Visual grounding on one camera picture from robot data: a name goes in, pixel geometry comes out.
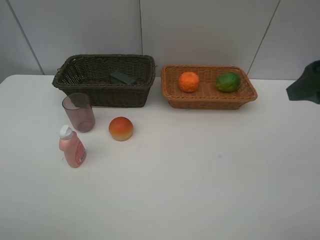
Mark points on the orange tangerine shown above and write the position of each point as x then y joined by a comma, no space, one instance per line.
188,82

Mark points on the black square dropper bottle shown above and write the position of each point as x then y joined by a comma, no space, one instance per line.
120,78

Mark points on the green lime fruit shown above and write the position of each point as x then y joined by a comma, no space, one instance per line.
228,82

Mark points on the translucent purple plastic cup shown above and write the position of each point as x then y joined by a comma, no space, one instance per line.
79,111

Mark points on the red-orange peach fruit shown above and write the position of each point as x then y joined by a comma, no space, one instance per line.
121,128

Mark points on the light orange wicker basket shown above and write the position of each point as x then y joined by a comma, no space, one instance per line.
206,96

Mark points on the dark brown wicker basket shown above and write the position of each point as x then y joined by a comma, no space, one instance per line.
90,74

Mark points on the pink bottle with white cap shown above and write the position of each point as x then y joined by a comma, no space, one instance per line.
72,147

